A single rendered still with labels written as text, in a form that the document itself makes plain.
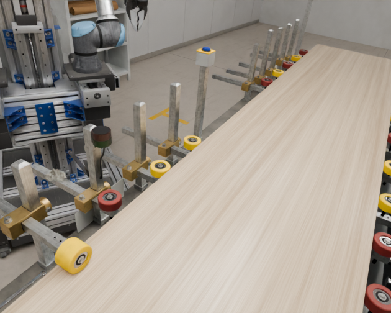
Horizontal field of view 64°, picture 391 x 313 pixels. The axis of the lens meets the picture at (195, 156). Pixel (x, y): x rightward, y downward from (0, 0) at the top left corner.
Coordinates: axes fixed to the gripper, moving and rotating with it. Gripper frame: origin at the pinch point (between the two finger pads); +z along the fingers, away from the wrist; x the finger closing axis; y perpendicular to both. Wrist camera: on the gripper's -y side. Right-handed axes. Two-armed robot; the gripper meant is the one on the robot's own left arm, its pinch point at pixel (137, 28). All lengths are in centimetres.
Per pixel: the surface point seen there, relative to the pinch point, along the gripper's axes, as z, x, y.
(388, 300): 41, -28, -123
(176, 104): 28.1, -11.0, -21.0
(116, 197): 41, 27, -58
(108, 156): 47, 22, -24
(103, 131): 18, 28, -51
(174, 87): 19.9, -9.7, -20.2
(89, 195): 44, 35, -49
